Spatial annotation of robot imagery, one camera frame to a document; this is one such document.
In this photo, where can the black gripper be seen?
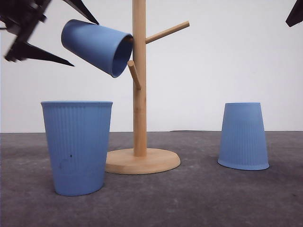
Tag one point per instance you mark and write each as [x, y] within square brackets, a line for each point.
[21, 16]

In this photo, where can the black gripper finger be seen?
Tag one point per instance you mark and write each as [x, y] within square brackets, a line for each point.
[296, 14]

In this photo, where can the blue ribbed cup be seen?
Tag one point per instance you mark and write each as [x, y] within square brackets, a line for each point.
[243, 141]
[105, 48]
[79, 136]

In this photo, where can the wooden cup tree stand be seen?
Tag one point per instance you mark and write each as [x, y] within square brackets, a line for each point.
[142, 160]

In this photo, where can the grey table mat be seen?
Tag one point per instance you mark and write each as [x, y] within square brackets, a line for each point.
[198, 192]

